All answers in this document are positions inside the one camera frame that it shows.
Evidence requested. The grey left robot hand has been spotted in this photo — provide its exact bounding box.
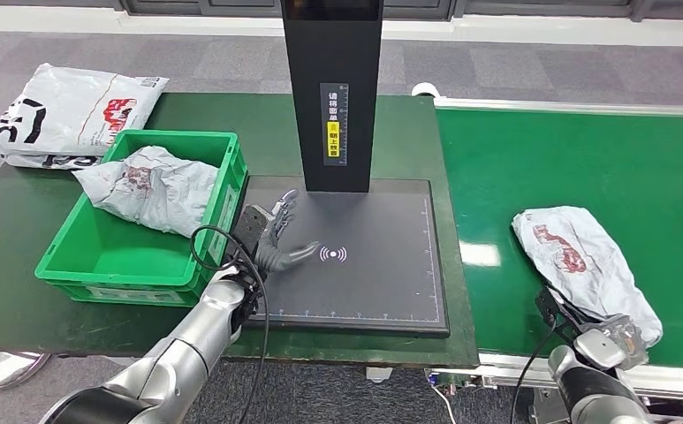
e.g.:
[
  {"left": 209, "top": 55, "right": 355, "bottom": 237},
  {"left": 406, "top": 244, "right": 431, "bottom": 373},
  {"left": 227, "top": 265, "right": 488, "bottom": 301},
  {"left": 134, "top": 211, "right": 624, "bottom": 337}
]
[{"left": 253, "top": 188, "right": 323, "bottom": 273}]

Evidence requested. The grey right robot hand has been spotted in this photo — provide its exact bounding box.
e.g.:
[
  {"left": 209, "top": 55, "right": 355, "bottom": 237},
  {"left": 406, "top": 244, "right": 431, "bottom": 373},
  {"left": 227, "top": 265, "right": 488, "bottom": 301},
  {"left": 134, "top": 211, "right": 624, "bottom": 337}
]
[{"left": 596, "top": 314, "right": 649, "bottom": 371}]

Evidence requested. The grey parcel bold red print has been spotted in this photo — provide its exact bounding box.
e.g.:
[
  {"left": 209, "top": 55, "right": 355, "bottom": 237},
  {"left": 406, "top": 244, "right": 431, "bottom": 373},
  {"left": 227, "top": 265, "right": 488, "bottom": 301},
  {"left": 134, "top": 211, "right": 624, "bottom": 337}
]
[{"left": 512, "top": 206, "right": 664, "bottom": 350}]

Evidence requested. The puffy grey parcel faded print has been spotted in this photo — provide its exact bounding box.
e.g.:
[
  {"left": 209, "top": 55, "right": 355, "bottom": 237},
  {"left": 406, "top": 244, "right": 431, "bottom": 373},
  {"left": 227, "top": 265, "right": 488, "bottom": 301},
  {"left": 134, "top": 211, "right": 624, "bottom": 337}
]
[{"left": 72, "top": 145, "right": 220, "bottom": 239}]

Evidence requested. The black inbound scanner machine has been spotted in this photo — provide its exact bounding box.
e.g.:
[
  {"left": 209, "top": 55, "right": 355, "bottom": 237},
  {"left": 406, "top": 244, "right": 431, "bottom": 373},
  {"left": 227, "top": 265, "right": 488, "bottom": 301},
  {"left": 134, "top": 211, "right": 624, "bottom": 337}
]
[{"left": 236, "top": 0, "right": 452, "bottom": 339}]

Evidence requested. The green conveyor belt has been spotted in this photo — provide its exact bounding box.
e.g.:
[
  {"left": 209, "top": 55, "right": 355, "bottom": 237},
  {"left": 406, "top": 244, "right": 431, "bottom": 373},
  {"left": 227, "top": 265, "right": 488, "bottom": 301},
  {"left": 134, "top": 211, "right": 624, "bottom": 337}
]
[{"left": 411, "top": 81, "right": 683, "bottom": 424}]

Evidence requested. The flat white parcel black print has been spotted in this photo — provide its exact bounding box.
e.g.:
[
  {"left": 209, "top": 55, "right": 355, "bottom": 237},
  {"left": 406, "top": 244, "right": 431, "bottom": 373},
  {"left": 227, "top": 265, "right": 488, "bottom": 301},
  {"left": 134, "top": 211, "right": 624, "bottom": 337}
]
[{"left": 1, "top": 153, "right": 105, "bottom": 172}]

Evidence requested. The large white parcel black print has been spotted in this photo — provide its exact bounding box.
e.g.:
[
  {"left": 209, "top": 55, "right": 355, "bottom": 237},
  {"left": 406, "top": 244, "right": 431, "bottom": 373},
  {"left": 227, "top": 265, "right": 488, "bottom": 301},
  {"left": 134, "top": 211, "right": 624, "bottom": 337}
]
[{"left": 0, "top": 62, "right": 171, "bottom": 159}]

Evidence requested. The yellow and black ruler sticker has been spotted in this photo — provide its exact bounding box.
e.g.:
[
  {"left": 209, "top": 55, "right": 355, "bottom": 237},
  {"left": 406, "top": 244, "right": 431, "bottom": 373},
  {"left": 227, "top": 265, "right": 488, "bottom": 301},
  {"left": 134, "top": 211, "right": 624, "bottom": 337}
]
[{"left": 320, "top": 82, "right": 350, "bottom": 168}]

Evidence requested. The green plastic crate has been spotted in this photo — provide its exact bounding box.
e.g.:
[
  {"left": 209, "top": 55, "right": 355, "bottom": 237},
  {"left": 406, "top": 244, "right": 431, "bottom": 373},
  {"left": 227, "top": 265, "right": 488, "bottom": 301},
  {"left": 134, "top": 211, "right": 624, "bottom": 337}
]
[{"left": 34, "top": 129, "right": 250, "bottom": 309}]

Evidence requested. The green circuit board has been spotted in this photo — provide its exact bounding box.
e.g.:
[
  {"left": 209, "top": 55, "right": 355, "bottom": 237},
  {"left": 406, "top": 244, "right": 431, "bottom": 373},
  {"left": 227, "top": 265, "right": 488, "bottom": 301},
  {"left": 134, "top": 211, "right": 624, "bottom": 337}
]
[{"left": 425, "top": 369, "right": 482, "bottom": 390}]

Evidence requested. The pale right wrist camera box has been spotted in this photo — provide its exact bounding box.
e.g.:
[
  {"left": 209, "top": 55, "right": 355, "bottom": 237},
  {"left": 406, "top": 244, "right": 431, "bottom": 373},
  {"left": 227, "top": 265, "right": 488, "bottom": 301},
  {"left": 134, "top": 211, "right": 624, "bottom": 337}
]
[{"left": 573, "top": 329, "right": 628, "bottom": 371}]

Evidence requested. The black left camera bracket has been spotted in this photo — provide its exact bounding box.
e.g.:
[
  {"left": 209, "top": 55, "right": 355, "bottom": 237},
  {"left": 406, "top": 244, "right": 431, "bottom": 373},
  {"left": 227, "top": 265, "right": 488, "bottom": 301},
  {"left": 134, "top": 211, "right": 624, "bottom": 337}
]
[{"left": 232, "top": 204, "right": 270, "bottom": 260}]

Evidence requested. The black camera bracket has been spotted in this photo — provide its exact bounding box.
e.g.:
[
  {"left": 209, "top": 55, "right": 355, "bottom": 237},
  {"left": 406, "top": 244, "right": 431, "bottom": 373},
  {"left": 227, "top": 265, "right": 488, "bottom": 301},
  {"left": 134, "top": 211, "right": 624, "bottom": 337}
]
[
  {"left": 535, "top": 286, "right": 596, "bottom": 336},
  {"left": 232, "top": 204, "right": 270, "bottom": 260}
]

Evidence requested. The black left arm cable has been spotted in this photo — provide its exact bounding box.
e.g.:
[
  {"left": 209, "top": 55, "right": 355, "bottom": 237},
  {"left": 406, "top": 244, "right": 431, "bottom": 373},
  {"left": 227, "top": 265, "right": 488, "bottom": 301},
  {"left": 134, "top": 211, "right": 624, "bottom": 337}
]
[{"left": 190, "top": 224, "right": 270, "bottom": 424}]

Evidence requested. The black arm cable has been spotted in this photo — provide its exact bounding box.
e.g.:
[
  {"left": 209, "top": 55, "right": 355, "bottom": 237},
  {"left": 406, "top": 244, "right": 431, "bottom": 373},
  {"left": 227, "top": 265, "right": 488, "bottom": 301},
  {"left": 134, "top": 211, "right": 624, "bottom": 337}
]
[
  {"left": 511, "top": 318, "right": 558, "bottom": 424},
  {"left": 190, "top": 224, "right": 270, "bottom": 424}
]

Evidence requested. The black right camera bracket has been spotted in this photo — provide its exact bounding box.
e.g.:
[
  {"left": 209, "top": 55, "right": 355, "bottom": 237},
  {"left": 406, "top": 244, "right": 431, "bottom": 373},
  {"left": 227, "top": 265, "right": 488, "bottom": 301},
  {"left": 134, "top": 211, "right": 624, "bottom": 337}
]
[{"left": 535, "top": 286, "right": 596, "bottom": 336}]

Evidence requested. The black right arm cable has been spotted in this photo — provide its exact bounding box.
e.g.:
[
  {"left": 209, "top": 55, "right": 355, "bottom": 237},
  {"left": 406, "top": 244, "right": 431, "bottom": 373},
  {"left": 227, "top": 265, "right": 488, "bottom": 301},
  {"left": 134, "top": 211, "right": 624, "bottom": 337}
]
[{"left": 511, "top": 318, "right": 558, "bottom": 424}]

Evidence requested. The thin white wire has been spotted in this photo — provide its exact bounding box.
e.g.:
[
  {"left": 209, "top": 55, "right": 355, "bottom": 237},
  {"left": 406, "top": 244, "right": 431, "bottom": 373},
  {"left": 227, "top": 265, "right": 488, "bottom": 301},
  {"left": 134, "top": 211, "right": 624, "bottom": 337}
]
[{"left": 431, "top": 386, "right": 458, "bottom": 424}]

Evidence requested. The grey window frame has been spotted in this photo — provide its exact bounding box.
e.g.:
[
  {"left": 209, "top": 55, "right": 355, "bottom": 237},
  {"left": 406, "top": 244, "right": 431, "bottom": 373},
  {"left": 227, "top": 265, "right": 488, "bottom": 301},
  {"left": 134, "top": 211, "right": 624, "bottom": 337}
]
[{"left": 112, "top": 0, "right": 683, "bottom": 19}]

